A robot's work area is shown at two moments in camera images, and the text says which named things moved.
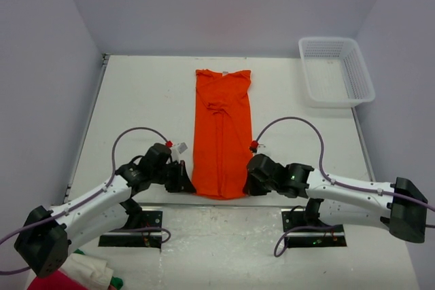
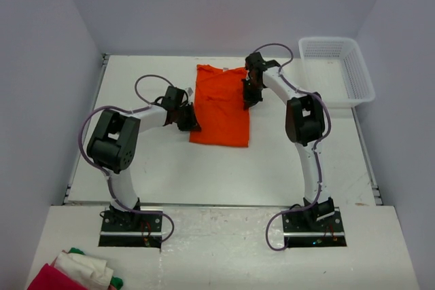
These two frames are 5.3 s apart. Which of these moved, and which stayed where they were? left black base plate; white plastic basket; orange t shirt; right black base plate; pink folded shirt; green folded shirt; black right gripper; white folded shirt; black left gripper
Moved: black right gripper; orange t shirt; black left gripper
Stayed: pink folded shirt; left black base plate; green folded shirt; right black base plate; white plastic basket; white folded shirt
